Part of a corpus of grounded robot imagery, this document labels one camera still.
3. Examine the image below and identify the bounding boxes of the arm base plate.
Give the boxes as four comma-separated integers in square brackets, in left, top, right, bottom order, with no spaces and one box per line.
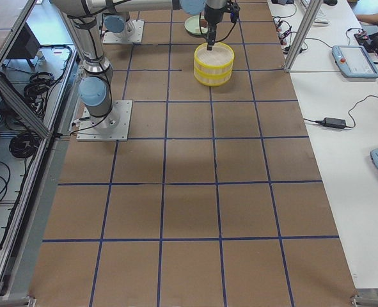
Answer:
[76,100,133,141]
[103,15,145,44]

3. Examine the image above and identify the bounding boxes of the aluminium frame post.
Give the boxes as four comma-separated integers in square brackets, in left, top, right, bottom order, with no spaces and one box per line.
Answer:
[283,0,322,72]

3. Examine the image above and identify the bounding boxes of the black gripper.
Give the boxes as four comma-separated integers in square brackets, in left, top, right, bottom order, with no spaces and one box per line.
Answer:
[204,3,224,51]

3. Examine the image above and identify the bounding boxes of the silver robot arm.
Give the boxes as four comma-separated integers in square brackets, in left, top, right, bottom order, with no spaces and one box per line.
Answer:
[103,12,135,38]
[54,1,240,132]

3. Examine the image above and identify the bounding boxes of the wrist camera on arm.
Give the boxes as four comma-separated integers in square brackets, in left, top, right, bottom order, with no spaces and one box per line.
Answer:
[228,1,240,24]

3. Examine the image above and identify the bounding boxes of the yellow steamer layer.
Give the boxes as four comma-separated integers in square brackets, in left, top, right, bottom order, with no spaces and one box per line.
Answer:
[194,43,235,75]
[193,67,232,87]

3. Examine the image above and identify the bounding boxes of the brown bun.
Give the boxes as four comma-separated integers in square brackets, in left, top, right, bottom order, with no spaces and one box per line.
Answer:
[200,19,207,28]

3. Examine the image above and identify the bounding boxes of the black power adapter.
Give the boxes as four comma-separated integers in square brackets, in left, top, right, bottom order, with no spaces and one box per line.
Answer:
[321,117,347,129]

